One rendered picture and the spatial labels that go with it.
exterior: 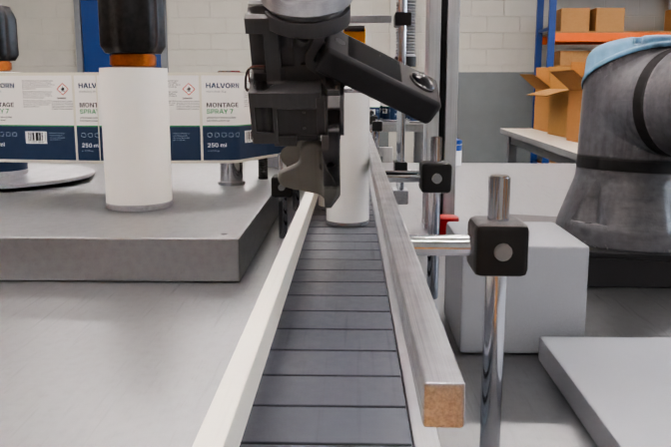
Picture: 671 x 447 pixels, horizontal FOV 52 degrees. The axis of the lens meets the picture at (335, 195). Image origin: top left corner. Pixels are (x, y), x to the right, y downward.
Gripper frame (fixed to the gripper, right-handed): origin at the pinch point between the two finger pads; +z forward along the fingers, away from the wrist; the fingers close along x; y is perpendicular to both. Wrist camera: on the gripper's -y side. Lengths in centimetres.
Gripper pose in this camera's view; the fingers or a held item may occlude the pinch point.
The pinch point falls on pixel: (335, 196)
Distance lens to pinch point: 69.4
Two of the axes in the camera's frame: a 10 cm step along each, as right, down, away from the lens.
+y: -10.0, 0.0, 0.2
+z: 0.1, 7.8, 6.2
